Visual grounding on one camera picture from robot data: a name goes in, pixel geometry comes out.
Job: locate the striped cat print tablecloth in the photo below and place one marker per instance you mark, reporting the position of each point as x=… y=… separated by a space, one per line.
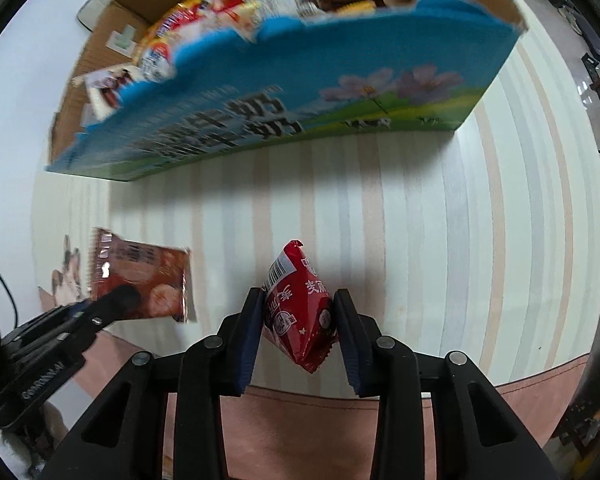
x=380 y=235

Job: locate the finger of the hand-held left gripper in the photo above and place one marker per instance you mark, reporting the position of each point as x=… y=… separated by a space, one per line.
x=117 y=302
x=74 y=311

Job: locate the blue green cardboard box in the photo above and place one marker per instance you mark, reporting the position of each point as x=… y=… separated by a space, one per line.
x=380 y=60

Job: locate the yellow instant noodle packet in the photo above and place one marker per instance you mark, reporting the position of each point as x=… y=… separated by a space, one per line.
x=172 y=25

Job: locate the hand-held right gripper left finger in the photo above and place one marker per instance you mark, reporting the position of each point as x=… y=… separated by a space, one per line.
x=247 y=340

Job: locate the pale yellow-edged snack packet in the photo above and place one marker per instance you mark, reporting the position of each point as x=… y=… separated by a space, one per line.
x=227 y=10

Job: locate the white picture print packet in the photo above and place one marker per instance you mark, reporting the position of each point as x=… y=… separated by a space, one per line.
x=110 y=87

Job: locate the red snack packet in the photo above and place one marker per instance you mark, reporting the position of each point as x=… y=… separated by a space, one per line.
x=300 y=320

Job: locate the yellow snack packet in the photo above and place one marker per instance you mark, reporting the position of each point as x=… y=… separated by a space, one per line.
x=355 y=8

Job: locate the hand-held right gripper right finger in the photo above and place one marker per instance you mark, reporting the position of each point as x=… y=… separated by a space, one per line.
x=351 y=345

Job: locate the brown snack packet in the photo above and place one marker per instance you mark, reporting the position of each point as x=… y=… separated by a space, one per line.
x=150 y=280

